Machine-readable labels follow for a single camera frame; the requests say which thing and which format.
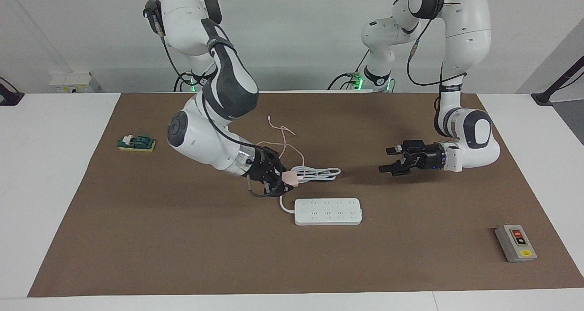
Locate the pink charging cable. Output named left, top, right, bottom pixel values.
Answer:
left=255, top=115, right=305, bottom=175

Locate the white power strip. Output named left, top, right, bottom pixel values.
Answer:
left=294, top=198, right=363, bottom=226

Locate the brown table mat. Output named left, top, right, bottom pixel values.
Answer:
left=27, top=92, right=584, bottom=298

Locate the grey push button box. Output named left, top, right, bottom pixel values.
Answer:
left=495, top=224, right=537, bottom=263

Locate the black clamp stand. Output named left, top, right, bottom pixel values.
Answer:
left=531, top=56, right=584, bottom=106
left=0, top=77, right=24, bottom=106

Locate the white power strip cord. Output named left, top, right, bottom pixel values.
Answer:
left=279, top=166, right=342, bottom=213

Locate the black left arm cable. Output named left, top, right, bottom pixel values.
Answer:
left=393, top=0, right=467, bottom=87

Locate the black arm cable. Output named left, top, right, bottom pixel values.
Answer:
left=144, top=0, right=286, bottom=198
left=393, top=0, right=467, bottom=87

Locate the black left base cable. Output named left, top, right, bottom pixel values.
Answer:
left=328, top=51, right=370, bottom=91

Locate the black base cable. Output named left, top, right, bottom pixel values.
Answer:
left=328, top=51, right=370, bottom=91
left=173, top=72, right=194, bottom=93

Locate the black right base cable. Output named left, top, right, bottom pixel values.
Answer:
left=173, top=72, right=194, bottom=93

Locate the green knife switch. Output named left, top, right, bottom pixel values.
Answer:
left=117, top=135, right=156, bottom=152

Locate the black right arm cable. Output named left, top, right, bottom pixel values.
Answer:
left=144, top=0, right=286, bottom=198

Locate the white wall socket box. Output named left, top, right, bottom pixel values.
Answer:
left=49, top=72, right=94, bottom=93

